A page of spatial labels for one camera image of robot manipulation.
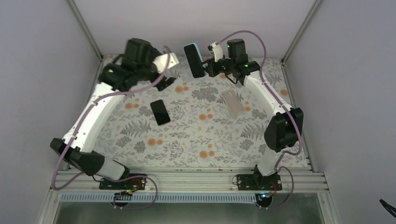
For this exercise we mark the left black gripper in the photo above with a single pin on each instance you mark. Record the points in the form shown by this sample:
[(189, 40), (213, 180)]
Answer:
[(161, 87)]

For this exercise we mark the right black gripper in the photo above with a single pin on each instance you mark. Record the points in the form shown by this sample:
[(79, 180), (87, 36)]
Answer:
[(211, 70)]

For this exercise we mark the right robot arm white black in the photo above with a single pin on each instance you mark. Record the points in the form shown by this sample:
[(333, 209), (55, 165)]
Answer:
[(284, 128)]

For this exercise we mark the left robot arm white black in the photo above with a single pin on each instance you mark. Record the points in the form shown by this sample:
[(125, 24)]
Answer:
[(76, 147)]

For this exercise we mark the floral patterned table mat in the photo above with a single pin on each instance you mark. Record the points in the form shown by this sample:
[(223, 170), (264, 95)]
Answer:
[(202, 131)]

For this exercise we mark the black object at corner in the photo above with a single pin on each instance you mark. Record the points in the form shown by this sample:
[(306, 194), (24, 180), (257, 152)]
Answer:
[(389, 208)]

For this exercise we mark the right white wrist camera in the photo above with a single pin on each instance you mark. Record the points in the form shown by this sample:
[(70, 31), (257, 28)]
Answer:
[(216, 50)]

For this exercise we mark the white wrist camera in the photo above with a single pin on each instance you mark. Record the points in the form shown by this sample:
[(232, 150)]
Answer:
[(165, 62), (216, 50)]

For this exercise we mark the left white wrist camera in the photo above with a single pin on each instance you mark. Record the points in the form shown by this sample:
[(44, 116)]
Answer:
[(165, 62)]

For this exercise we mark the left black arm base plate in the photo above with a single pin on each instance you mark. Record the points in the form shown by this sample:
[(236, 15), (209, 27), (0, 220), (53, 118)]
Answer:
[(137, 182)]

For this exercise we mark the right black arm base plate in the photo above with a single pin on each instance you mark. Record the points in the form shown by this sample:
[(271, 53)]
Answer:
[(247, 183)]

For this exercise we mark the aluminium rail base frame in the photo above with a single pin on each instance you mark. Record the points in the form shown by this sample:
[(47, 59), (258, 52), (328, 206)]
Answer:
[(196, 185)]

